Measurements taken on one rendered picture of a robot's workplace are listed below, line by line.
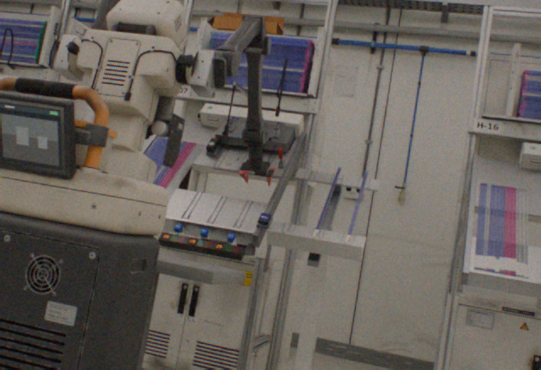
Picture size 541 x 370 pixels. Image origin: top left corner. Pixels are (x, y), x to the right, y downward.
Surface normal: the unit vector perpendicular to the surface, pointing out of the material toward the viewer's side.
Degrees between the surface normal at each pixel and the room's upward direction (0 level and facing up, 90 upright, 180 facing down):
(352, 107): 90
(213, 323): 90
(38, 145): 115
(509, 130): 90
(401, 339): 90
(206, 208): 45
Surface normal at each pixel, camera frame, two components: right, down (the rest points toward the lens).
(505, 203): -0.05, -0.80
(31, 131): -0.26, 0.29
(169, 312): -0.25, -0.15
